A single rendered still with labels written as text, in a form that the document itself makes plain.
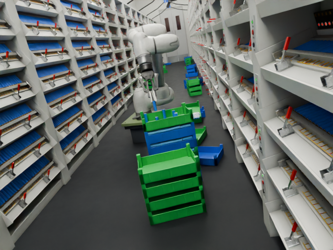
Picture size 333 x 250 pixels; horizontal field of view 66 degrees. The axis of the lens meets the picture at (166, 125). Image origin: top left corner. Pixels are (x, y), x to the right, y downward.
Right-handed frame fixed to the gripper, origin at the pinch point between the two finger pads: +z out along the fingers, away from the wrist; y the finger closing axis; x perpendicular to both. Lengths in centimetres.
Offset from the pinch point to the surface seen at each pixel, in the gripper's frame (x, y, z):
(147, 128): 4.8, 7.0, 19.0
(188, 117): 5.5, -17.3, 17.5
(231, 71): 3, -51, -5
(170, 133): 2.4, -5.6, 24.2
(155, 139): 1.6, 3.8, 25.9
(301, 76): 96, -30, 26
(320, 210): 80, -35, 62
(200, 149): -49, -31, 37
